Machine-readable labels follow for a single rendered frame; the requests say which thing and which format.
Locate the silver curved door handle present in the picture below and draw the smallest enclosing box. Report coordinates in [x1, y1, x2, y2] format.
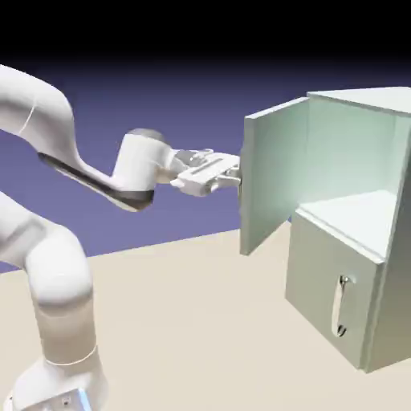
[331, 274, 356, 339]

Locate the pale green cabinet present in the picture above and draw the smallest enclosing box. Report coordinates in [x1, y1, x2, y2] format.
[284, 85, 411, 374]

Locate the pale green door without latch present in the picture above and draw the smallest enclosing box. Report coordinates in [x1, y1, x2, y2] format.
[238, 96, 311, 257]

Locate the pale green closed door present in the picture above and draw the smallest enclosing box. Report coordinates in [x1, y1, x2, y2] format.
[284, 211, 385, 373]

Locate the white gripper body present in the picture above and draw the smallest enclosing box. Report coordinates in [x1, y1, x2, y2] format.
[169, 153, 241, 197]

